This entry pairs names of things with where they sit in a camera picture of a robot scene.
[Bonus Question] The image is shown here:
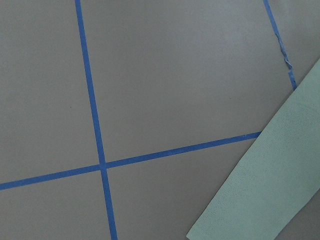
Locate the olive green long-sleeve shirt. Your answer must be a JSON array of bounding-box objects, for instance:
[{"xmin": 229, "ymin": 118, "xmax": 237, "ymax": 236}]
[{"xmin": 186, "ymin": 63, "xmax": 320, "ymax": 240}]

